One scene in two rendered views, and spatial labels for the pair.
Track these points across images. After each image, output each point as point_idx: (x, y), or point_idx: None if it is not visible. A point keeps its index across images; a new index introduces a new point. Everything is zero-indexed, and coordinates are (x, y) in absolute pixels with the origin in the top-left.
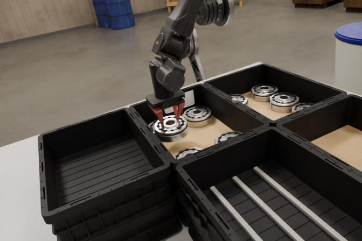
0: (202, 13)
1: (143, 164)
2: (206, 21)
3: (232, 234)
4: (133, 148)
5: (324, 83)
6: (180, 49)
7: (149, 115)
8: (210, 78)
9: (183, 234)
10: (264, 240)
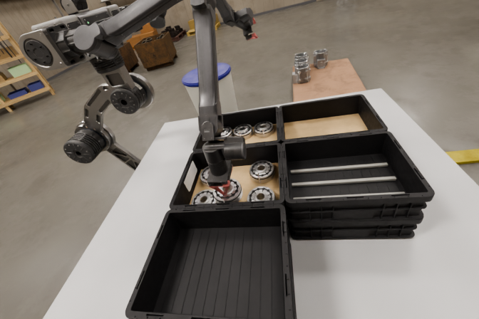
0: (132, 102)
1: (234, 233)
2: (138, 107)
3: (368, 196)
4: (204, 233)
5: (223, 113)
6: (222, 126)
7: (183, 202)
8: (147, 153)
9: (292, 243)
10: (348, 194)
